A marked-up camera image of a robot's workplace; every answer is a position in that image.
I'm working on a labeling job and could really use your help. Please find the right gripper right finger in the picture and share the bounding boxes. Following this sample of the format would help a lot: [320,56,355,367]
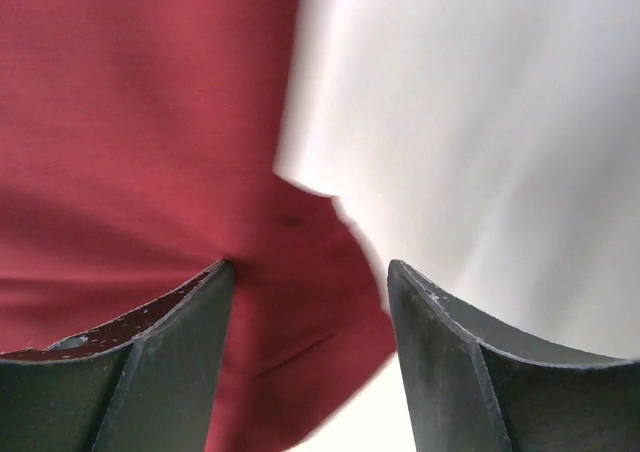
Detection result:
[387,260,639,452]

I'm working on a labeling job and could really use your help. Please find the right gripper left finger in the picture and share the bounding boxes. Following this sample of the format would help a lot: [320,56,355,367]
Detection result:
[1,261,234,452]

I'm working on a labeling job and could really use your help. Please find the dark red t shirt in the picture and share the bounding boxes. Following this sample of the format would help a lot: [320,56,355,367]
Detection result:
[1,0,395,451]

